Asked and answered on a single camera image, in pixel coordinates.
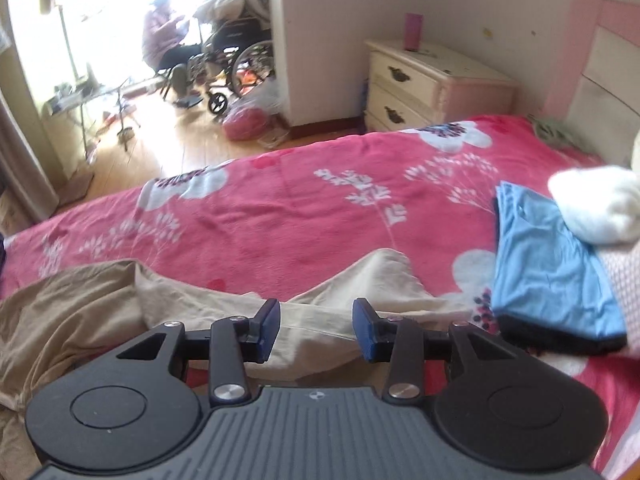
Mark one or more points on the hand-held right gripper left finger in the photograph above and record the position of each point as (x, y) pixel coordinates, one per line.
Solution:
(270, 330)

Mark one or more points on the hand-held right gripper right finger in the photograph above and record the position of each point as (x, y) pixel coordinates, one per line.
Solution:
(362, 332)

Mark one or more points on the beige pants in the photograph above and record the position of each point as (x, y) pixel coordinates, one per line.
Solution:
(75, 310)

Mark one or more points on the pink floral blanket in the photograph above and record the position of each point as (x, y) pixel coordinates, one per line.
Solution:
(300, 220)

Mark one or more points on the folded blue cloth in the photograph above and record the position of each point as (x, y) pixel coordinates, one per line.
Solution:
(545, 265)

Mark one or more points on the pink plastic bag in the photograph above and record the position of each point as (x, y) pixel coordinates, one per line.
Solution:
(245, 122)

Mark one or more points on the white plastic bag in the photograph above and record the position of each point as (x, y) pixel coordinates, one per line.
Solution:
(265, 100)

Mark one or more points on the cream nightstand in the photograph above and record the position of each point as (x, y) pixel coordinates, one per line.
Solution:
(425, 90)

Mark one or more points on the white plush cloth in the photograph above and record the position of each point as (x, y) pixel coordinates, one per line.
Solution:
(595, 205)

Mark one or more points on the pink knit cloth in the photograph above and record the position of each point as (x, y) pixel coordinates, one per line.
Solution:
(625, 290)

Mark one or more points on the black wheelchair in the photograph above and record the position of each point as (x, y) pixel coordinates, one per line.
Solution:
(235, 55)

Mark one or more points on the green cloth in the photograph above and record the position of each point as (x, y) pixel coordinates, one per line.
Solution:
(555, 132)

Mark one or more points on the folding table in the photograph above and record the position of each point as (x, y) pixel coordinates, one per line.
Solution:
(75, 105)

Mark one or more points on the beige curtain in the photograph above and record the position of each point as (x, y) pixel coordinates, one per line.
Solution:
(20, 160)

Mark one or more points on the pink cup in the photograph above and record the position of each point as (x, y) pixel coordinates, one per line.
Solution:
(413, 32)

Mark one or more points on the pink headboard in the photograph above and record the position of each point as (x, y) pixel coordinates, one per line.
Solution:
(600, 70)

